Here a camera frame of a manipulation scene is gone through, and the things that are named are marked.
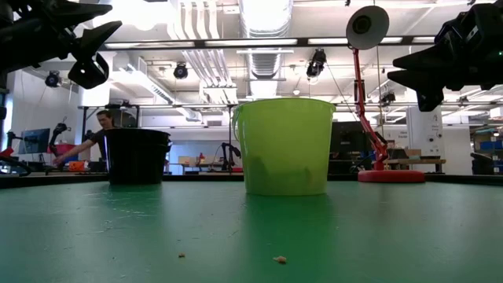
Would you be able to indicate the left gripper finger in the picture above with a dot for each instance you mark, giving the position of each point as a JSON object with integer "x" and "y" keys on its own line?
{"x": 74, "y": 12}
{"x": 92, "y": 51}

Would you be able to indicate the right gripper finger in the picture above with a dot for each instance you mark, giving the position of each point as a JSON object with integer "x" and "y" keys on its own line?
{"x": 422, "y": 59}
{"x": 426, "y": 84}

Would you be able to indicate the black ceiling spotlight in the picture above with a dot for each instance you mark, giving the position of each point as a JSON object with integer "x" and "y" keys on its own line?
{"x": 53, "y": 78}
{"x": 181, "y": 70}
{"x": 316, "y": 63}
{"x": 387, "y": 97}

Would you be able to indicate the red desk lamp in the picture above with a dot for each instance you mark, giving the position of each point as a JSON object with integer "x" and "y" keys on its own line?
{"x": 359, "y": 102}

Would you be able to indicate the wooden background table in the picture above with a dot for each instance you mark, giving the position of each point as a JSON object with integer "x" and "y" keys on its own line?
{"x": 420, "y": 161}

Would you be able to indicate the person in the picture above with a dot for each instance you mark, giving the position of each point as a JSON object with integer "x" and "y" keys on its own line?
{"x": 98, "y": 137}

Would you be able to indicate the blue storage bins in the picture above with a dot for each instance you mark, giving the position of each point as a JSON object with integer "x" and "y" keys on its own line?
{"x": 491, "y": 145}

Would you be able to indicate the large black screen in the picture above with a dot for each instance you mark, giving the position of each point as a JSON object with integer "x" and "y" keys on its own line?
{"x": 347, "y": 143}

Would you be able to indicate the computer monitor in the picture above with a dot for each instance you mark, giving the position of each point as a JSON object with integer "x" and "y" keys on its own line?
{"x": 35, "y": 140}

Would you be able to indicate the black plastic bucket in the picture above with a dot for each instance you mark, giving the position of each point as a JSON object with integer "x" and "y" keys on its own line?
{"x": 137, "y": 157}

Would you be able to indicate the orange pumpkin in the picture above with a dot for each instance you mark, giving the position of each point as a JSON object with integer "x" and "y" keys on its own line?
{"x": 76, "y": 166}

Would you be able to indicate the green plastic bucket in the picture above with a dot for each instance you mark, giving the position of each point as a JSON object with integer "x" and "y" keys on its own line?
{"x": 285, "y": 145}

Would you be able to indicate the green table mat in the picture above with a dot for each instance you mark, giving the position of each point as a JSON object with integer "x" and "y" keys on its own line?
{"x": 78, "y": 243}

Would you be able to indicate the black background frame stand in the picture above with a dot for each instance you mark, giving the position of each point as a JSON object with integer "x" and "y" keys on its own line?
{"x": 83, "y": 118}

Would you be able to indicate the black table frame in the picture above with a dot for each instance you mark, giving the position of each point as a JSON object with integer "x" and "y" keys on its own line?
{"x": 12, "y": 180}

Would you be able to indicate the silver ventilation duct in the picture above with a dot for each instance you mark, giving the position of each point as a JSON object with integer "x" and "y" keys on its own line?
{"x": 267, "y": 63}

